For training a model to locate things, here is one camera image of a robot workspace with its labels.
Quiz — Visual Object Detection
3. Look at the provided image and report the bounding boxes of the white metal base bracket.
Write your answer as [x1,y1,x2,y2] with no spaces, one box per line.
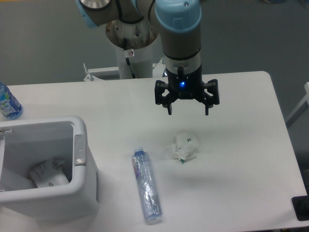
[83,58,167,82]

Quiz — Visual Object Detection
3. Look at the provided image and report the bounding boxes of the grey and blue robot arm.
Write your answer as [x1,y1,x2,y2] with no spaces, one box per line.
[76,0,220,111]

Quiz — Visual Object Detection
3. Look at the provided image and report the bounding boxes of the white plastic trash can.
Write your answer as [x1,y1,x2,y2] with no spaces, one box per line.
[0,116,99,220]

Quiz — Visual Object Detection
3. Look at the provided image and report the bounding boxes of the white paper trash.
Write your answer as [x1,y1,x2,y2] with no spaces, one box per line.
[171,131,199,164]

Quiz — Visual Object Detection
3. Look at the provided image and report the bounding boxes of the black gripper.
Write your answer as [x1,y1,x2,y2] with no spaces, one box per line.
[154,65,220,116]

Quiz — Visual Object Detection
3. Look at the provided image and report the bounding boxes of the blue labelled water bottle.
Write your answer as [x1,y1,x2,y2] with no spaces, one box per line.
[0,83,23,120]

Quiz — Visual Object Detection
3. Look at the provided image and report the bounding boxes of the white metal frame at right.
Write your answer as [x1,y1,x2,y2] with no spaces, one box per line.
[285,82,309,128]

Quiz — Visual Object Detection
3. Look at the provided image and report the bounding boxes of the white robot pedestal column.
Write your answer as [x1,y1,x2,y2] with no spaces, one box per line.
[106,19,158,79]

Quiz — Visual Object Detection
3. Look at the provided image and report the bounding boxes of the black device at table edge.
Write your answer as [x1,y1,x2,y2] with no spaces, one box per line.
[292,195,309,221]

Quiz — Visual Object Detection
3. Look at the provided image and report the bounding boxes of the clear plastic bottle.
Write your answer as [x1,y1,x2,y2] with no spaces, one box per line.
[131,146,163,224]

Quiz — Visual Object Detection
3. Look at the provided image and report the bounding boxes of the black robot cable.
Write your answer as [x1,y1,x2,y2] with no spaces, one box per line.
[122,37,136,79]

